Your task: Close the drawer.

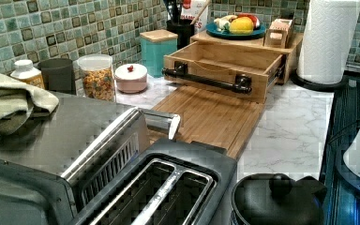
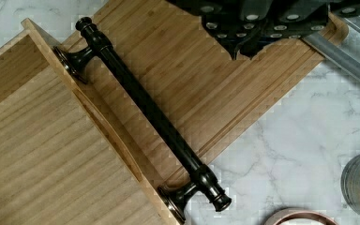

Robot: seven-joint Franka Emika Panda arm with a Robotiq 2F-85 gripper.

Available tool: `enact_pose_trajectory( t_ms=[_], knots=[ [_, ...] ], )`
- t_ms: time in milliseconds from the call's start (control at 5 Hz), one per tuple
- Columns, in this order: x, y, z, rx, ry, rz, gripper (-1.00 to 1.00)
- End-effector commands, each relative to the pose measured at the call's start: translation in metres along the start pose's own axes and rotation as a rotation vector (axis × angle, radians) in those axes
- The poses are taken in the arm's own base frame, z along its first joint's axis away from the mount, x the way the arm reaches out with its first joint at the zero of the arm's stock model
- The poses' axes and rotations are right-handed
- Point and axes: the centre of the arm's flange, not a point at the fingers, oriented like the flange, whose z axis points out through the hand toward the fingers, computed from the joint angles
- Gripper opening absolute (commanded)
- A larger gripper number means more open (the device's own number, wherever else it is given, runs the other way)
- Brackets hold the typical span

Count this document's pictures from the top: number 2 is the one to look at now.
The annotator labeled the pink ceramic bowl with lid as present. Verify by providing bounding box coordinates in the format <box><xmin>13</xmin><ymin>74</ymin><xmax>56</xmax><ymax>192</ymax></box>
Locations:
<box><xmin>263</xmin><ymin>208</ymin><xmax>338</xmax><ymax>225</ymax></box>

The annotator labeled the wooden drawer with black handle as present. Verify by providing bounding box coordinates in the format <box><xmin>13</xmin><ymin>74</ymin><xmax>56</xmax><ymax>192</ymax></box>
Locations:
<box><xmin>0</xmin><ymin>16</ymin><xmax>233</xmax><ymax>225</ymax></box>

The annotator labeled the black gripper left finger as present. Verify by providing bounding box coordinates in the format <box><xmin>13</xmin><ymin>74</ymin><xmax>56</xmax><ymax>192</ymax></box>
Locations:
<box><xmin>168</xmin><ymin>0</ymin><xmax>264</xmax><ymax>60</ymax></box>

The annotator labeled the steel toaster oven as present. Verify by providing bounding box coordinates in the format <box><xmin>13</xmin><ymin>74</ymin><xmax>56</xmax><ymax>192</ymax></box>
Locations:
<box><xmin>303</xmin><ymin>16</ymin><xmax>360</xmax><ymax>94</ymax></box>

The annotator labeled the bamboo cutting board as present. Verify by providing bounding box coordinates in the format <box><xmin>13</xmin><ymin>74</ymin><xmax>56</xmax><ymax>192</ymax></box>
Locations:
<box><xmin>61</xmin><ymin>0</ymin><xmax>350</xmax><ymax>189</ymax></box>

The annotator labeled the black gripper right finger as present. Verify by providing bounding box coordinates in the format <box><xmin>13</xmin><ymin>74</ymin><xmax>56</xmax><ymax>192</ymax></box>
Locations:
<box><xmin>257</xmin><ymin>0</ymin><xmax>329</xmax><ymax>39</ymax></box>

